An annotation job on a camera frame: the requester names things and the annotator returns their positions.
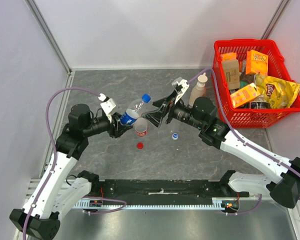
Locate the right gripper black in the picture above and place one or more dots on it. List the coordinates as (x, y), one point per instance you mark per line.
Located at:
(169, 110)

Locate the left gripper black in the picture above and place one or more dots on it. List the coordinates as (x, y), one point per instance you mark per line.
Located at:
(119, 128)

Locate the Pepsi bottle blue label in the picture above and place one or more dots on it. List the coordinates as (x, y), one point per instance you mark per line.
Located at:
(136, 108)

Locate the blue Pepsi bottle cap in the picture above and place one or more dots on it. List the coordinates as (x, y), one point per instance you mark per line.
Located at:
(146, 98)

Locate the red label water bottle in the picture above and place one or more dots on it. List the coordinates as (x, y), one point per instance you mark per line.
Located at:
(141, 127)

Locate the red bottle cap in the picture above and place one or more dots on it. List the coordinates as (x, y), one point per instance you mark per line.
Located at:
(140, 145)

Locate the blue white Pocari cap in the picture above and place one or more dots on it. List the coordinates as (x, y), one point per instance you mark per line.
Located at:
(175, 136)

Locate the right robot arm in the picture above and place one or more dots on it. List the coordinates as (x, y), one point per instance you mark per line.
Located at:
(280, 176)

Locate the beige nozzle bottle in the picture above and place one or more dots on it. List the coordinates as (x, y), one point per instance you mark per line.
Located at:
(199, 90)

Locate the brown cardboard box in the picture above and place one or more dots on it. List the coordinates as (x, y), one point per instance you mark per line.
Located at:
(232, 73)

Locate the small orange box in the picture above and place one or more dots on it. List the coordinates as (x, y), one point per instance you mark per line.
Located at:
(228, 56)

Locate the orange snack box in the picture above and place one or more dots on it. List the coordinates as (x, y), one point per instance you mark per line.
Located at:
(244, 95)

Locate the dark jar in basket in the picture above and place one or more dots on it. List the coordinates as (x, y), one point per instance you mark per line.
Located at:
(259, 103)

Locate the orange Sugar Daddy box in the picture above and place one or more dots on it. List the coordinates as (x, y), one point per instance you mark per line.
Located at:
(256, 63)

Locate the yellow Lays chip bag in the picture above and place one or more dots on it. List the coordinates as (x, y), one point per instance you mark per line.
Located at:
(279, 93)

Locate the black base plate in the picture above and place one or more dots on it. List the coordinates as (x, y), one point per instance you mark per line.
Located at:
(164, 191)

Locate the slotted cable duct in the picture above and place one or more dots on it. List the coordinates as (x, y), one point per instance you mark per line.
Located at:
(88, 204)

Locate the aluminium frame rail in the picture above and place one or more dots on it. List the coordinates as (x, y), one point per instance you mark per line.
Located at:
(48, 34)

